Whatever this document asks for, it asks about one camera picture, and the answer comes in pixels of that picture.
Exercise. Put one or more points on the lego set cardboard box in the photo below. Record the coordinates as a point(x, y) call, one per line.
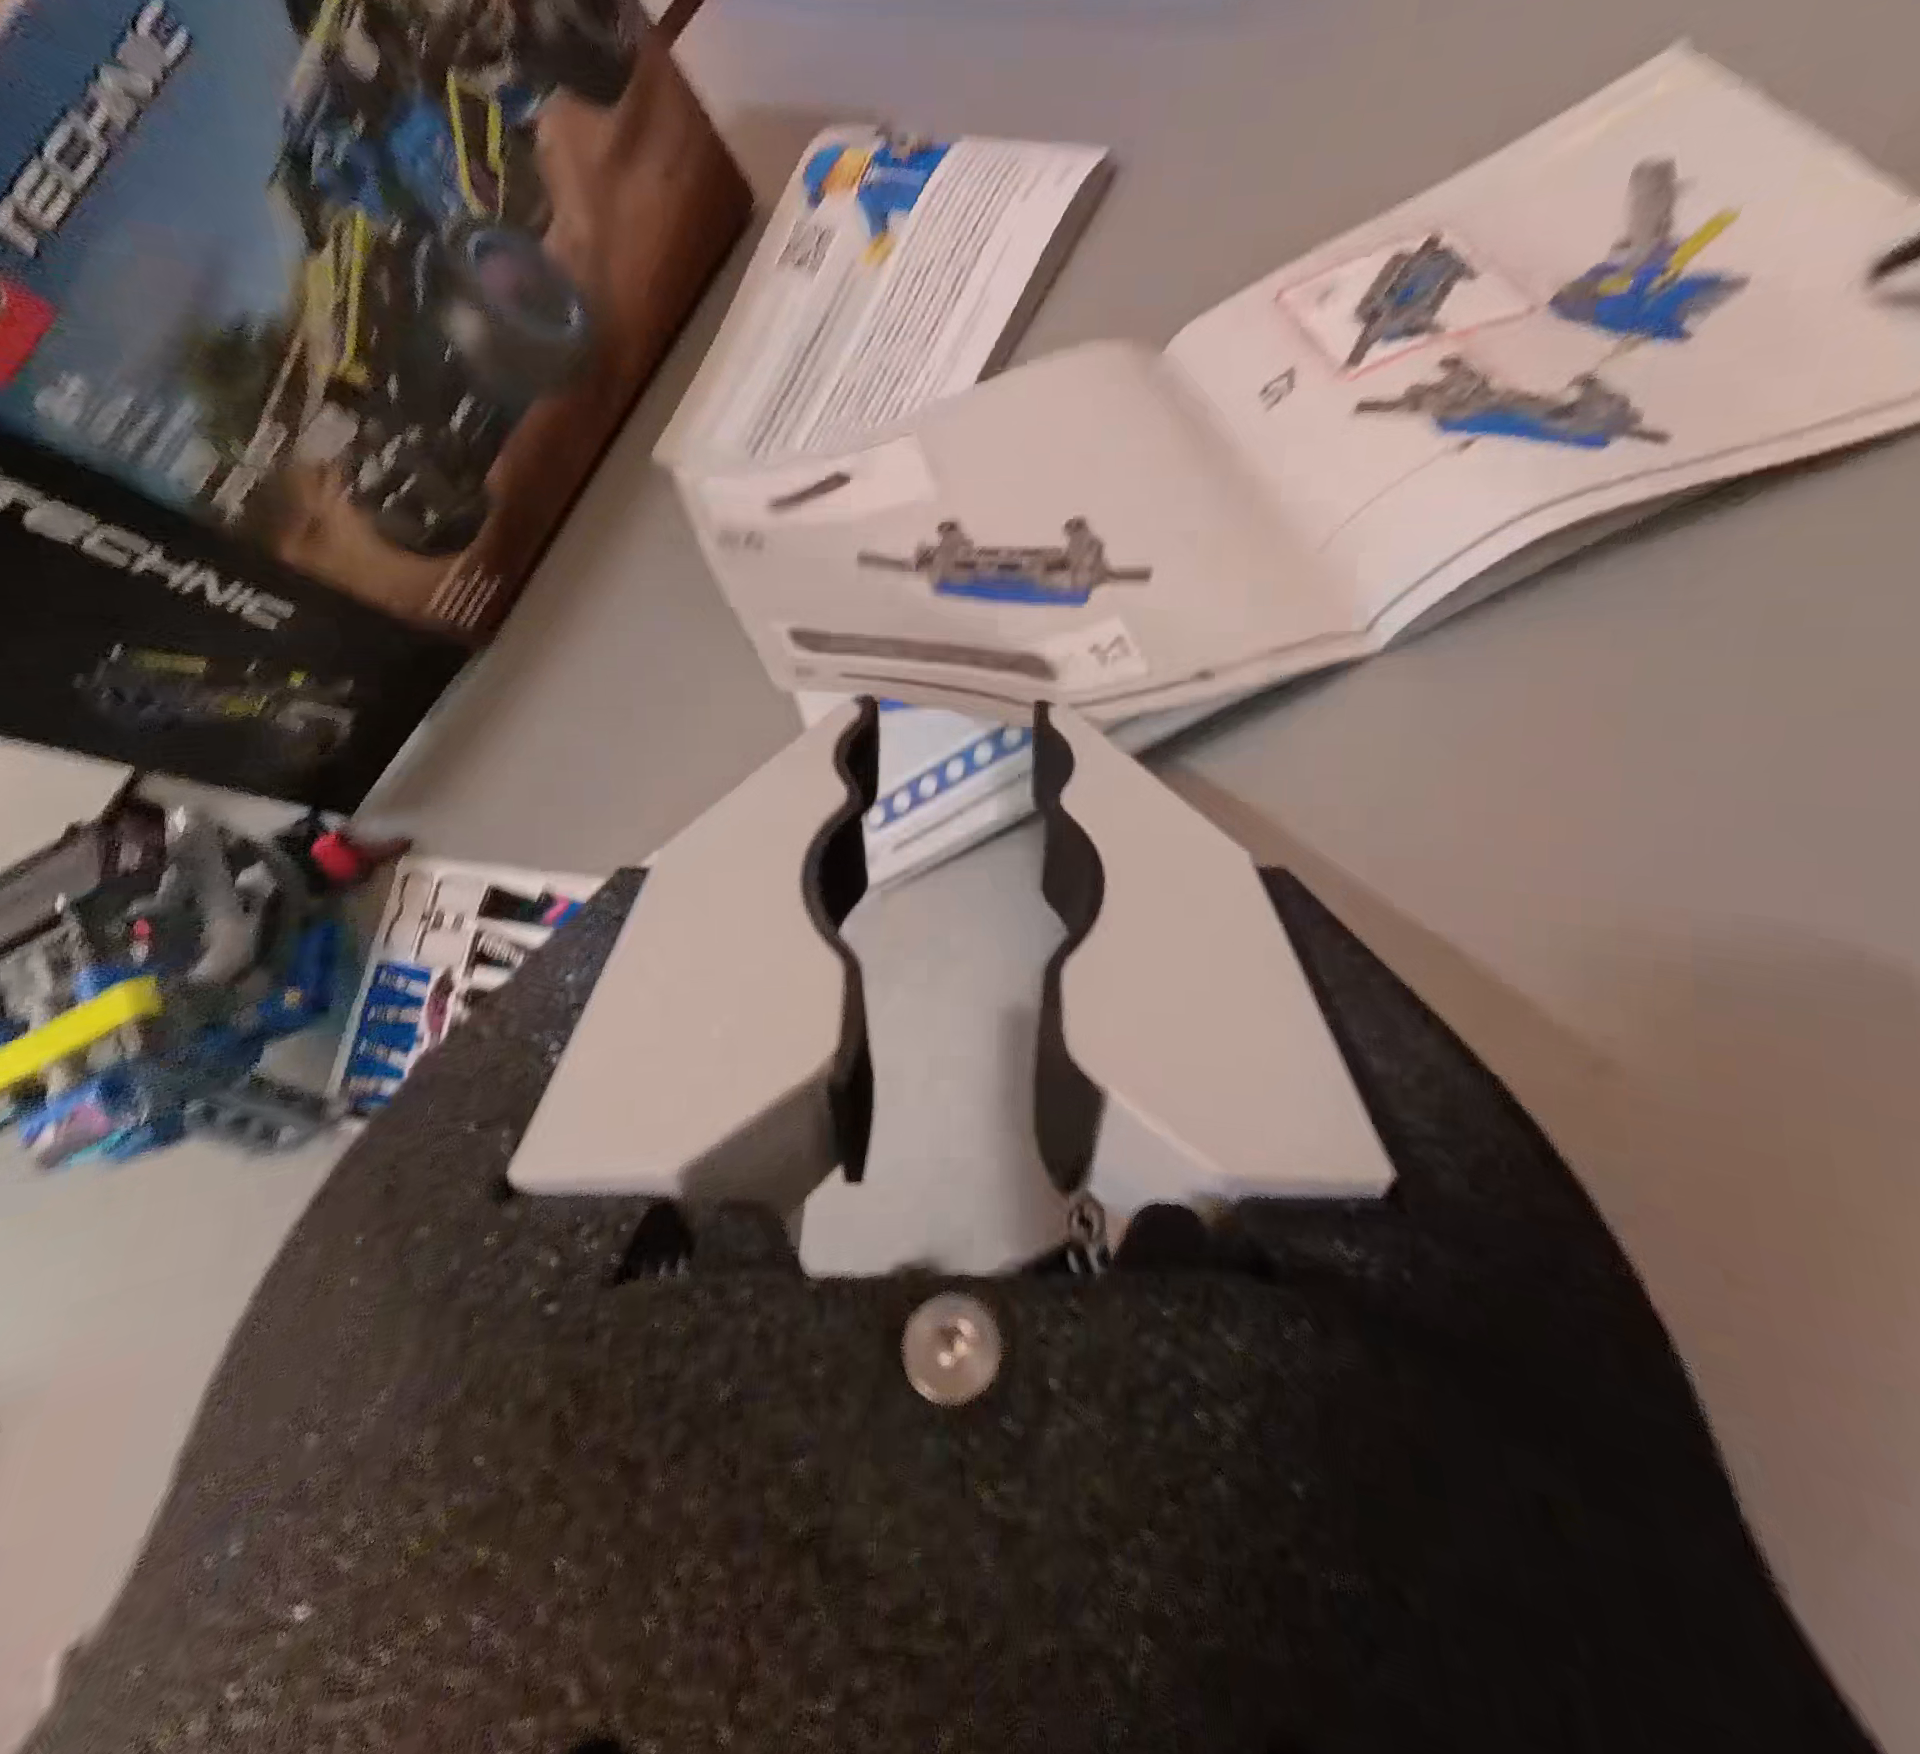
point(167, 286)

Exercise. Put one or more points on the open lego instruction booklet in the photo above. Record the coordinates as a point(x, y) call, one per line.
point(1230, 495)

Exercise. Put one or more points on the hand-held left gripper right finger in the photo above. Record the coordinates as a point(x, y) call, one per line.
point(1215, 1018)

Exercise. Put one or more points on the small folded paper leaflet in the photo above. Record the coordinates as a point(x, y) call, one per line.
point(901, 286)

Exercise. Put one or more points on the lego sticker sheet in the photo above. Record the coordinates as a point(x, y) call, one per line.
point(436, 974)

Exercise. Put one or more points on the blue striped paper sheet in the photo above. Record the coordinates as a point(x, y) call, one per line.
point(938, 795)

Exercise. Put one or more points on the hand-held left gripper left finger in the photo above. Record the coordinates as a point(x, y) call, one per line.
point(704, 1005)

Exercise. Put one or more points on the partly built lego model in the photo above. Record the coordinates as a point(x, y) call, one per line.
point(167, 960)

